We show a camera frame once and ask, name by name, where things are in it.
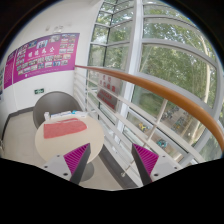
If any green exit sign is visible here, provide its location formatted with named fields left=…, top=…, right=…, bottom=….
left=34, top=88, right=44, bottom=94

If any small magenta wall poster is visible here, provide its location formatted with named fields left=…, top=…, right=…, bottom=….
left=4, top=51, right=16, bottom=88

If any round beige table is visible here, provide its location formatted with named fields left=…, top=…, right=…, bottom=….
left=35, top=115, right=104, bottom=162

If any grey round-backed chair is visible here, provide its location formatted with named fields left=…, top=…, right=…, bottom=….
left=33, top=91, right=81, bottom=128

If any large magenta wall poster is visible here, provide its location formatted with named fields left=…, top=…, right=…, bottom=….
left=13, top=33, right=79, bottom=83

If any white metal railing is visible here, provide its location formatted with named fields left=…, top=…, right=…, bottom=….
left=74, top=67, right=182, bottom=189

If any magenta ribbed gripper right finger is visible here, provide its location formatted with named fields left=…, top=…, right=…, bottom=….
left=131, top=144, right=182, bottom=185

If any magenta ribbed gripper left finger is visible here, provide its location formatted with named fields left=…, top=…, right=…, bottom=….
left=42, top=143, right=91, bottom=184

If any white window frame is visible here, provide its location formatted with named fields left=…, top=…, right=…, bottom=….
left=88, top=0, right=224, bottom=165

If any red sign on window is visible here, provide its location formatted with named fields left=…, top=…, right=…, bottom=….
left=97, top=89, right=118, bottom=110

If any orange wooden handrail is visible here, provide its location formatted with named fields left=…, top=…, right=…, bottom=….
left=77, top=65, right=224, bottom=152

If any pink red towel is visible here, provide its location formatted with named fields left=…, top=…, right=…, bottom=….
left=44, top=118, right=87, bottom=139

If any white box on table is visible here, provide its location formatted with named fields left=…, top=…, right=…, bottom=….
left=44, top=110, right=88, bottom=121

